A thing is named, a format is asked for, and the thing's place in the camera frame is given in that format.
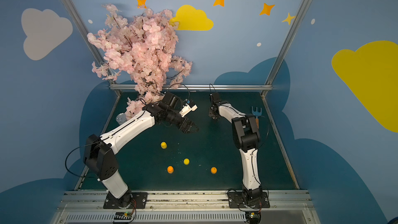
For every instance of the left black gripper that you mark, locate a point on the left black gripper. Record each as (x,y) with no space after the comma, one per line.
(183,124)

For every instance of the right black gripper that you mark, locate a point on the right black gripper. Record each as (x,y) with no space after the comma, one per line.
(213,111)

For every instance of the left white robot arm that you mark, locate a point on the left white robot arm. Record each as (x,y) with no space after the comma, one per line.
(100,151)

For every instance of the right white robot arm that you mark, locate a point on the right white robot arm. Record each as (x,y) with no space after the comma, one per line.
(246,138)

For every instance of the blue garden fork toy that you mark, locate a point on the blue garden fork toy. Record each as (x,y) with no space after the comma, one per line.
(257,112)

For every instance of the pink cherry blossom tree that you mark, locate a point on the pink cherry blossom tree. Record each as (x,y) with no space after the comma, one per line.
(143,48)

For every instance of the small circuit board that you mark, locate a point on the small circuit board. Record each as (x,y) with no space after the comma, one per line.
(122,218)

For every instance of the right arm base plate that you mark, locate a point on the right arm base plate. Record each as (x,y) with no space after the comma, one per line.
(236,199)

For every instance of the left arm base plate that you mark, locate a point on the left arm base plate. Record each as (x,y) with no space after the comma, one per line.
(130,200)

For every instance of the aluminium frame back bar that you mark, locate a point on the aluminium frame back bar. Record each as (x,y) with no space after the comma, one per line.
(203,87)

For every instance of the aluminium front rail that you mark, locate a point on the aluminium front rail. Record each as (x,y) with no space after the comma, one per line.
(188,207)

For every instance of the aluminium frame right post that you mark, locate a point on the aluminium frame right post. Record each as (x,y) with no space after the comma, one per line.
(294,27)

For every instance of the aluminium frame post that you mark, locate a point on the aluminium frame post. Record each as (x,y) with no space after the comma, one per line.
(81,27)
(294,27)

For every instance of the aluminium frame left post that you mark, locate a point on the aluminium frame left post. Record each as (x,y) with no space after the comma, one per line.
(81,27)

